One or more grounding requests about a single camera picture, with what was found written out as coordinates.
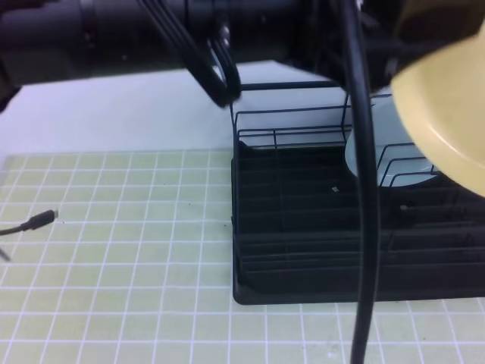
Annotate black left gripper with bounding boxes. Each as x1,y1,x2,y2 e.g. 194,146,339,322
280,0,410,92

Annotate yellow round plate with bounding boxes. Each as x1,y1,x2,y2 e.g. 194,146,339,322
391,1,484,196

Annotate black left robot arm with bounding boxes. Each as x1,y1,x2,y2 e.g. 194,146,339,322
1,1,409,108

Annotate pale green round plate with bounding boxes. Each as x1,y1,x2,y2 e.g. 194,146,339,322
344,94,444,188

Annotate black camera cable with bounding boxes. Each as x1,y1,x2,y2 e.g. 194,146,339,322
336,0,381,364

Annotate black wire dish rack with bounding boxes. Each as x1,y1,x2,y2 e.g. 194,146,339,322
230,99,484,305

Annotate black usb cable end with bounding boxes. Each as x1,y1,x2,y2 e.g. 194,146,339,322
0,209,59,236

